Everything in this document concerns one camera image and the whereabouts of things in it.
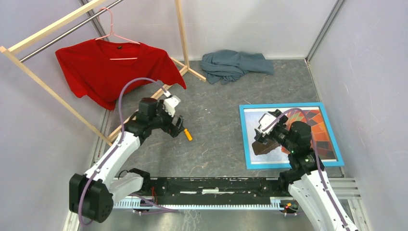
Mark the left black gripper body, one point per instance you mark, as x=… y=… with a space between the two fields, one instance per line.
x=163 y=121

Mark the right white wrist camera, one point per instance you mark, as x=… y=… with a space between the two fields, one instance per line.
x=266 y=124

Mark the aluminium corner profile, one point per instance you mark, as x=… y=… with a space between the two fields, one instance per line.
x=325 y=28

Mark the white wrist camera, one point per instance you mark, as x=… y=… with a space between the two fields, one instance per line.
x=266 y=124
x=170 y=103

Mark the blue picture frame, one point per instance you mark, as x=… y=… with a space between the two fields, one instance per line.
x=312 y=113

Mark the pink clothes hanger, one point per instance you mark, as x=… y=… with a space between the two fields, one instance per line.
x=112 y=33

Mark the yellow handled screwdriver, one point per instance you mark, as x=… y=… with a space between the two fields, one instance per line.
x=187 y=134

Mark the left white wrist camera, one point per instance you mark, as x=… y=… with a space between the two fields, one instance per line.
x=170 y=103

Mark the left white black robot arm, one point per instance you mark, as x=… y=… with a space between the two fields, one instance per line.
x=93 y=194

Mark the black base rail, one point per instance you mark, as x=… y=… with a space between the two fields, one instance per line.
x=212 y=190

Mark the grey slotted cable duct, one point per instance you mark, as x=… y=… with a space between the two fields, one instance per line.
x=137 y=203

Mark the grey-blue crumpled cloth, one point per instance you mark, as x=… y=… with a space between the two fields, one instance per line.
x=227 y=66

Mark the wooden clothes rack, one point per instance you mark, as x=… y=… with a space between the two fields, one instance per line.
x=31 y=116

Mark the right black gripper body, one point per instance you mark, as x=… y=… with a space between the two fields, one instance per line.
x=279 y=134

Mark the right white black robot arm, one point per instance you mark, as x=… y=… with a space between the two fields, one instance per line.
x=307 y=181

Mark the red t-shirt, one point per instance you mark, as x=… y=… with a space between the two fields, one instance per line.
x=100 y=69

